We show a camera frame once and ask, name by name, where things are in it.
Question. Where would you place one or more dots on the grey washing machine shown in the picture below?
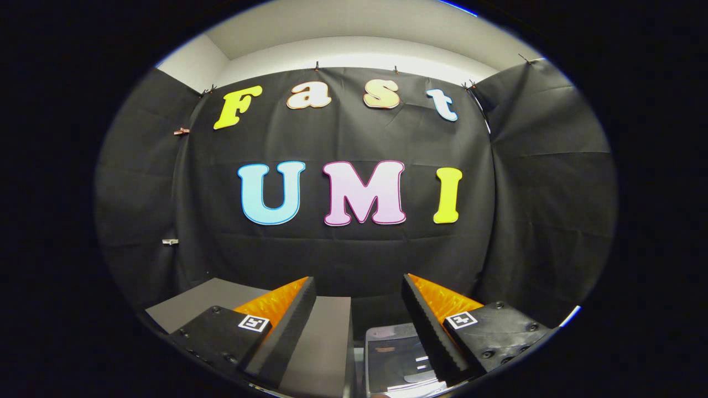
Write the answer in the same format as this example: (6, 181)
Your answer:
(387, 329)

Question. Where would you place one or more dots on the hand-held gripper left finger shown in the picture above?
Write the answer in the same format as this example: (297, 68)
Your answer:
(290, 334)

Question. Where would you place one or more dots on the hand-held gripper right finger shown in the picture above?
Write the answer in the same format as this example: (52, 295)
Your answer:
(428, 337)

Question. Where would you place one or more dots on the black backdrop cloth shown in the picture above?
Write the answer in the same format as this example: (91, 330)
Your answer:
(359, 138)

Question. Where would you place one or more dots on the copper cloth clip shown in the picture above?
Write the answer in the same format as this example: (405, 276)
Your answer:
(181, 131)

